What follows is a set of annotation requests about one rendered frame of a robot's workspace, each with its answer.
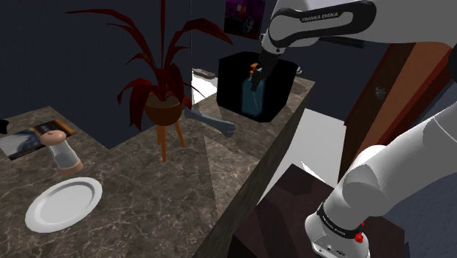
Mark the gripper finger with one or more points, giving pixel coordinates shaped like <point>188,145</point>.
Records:
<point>256,81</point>

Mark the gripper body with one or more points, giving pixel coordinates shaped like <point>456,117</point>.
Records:
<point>267,60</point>

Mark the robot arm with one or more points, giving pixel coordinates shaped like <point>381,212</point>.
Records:
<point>389,168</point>

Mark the blue bottle with orange cap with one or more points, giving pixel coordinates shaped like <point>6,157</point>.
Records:
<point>252,102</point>

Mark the black box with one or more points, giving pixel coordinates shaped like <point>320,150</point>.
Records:
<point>230,82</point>

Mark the grey flat object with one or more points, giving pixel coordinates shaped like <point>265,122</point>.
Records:
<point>204,73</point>

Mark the red-leaved plant in brown pot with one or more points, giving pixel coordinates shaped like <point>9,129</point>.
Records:
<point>163,107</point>

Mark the brown wooden door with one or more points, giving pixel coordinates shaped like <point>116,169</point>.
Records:
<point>389,107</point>

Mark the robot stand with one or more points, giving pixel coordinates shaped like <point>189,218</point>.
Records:
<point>285,211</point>

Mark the pepper grinder with tan top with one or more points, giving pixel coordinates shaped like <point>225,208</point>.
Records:
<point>62,153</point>

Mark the white plate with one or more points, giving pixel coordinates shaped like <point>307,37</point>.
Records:
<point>62,205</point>

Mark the dark magazine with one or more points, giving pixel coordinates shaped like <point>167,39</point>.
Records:
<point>21,143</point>

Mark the black object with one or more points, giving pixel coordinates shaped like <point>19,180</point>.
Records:
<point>3,127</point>

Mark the purple wall picture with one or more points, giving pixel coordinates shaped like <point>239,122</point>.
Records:
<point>242,18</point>

